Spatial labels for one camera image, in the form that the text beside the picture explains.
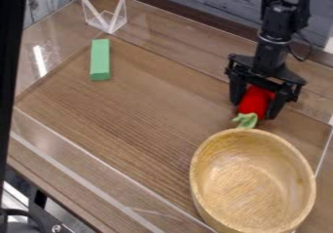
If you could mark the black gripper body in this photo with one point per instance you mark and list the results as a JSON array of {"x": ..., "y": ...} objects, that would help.
[{"x": 283, "y": 79}]

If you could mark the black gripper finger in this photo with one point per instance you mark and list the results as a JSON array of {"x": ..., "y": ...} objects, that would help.
[
  {"x": 238, "y": 87},
  {"x": 276, "y": 104}
]

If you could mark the red plush strawberry toy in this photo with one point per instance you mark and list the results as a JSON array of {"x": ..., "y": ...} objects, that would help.
[{"x": 254, "y": 107}]

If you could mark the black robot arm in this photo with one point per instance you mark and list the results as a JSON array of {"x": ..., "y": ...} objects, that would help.
[{"x": 284, "y": 18}]

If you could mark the wooden bowl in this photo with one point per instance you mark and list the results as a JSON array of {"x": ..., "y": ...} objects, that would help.
[{"x": 252, "y": 183}]

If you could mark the clear acrylic tray walls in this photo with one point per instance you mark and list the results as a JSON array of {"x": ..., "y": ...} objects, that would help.
[{"x": 107, "y": 145}]

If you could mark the green rectangular block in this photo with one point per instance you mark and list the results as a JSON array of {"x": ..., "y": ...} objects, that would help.
[{"x": 100, "y": 61}]

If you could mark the black vertical pole foreground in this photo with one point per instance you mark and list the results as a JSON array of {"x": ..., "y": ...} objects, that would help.
[{"x": 13, "y": 15}]

